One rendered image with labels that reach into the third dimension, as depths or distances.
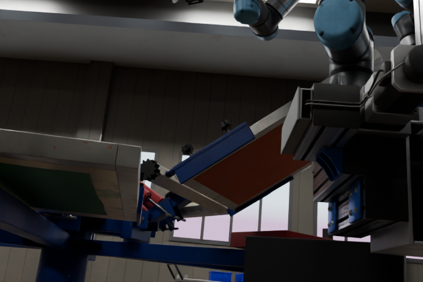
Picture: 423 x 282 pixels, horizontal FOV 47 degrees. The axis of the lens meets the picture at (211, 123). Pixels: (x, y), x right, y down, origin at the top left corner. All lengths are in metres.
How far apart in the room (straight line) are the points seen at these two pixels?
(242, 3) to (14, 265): 5.40
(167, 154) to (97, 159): 5.38
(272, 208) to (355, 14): 4.92
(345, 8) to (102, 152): 0.70
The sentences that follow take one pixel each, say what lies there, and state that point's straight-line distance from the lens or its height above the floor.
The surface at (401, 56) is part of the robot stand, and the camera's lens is 0.91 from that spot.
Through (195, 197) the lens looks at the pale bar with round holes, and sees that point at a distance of 1.98.
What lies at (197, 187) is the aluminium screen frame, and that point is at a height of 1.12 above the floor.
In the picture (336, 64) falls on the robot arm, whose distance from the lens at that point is 1.34.
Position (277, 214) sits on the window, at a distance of 6.01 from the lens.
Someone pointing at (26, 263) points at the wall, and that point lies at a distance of 6.36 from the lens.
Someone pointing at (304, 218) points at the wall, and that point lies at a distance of 6.06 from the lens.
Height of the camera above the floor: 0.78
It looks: 18 degrees up
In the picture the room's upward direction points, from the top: 5 degrees clockwise
